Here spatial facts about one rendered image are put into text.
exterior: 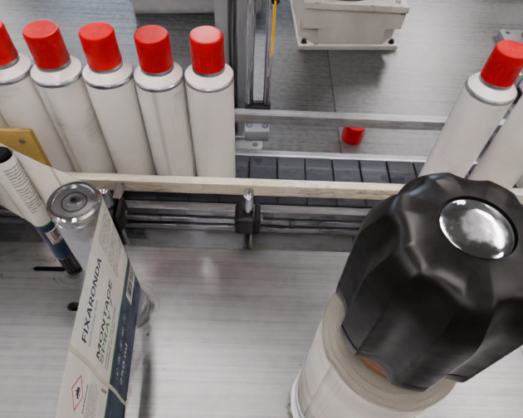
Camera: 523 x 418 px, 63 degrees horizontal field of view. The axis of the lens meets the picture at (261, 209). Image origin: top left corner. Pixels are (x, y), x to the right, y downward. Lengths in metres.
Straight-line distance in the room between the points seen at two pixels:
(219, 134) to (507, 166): 0.34
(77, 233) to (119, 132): 0.20
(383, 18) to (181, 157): 0.53
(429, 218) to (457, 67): 0.78
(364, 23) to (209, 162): 0.49
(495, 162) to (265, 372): 0.37
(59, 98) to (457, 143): 0.44
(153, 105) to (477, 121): 0.34
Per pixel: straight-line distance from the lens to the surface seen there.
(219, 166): 0.52
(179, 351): 0.46
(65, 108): 0.50
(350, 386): 0.26
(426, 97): 0.84
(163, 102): 0.46
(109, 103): 0.48
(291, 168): 0.58
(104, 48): 0.45
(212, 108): 0.46
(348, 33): 0.90
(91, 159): 0.55
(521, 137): 0.56
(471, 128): 0.52
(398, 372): 0.22
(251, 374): 0.45
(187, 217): 0.56
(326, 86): 0.81
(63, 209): 0.33
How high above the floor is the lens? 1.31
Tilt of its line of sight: 53 degrees down
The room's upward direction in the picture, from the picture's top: 4 degrees clockwise
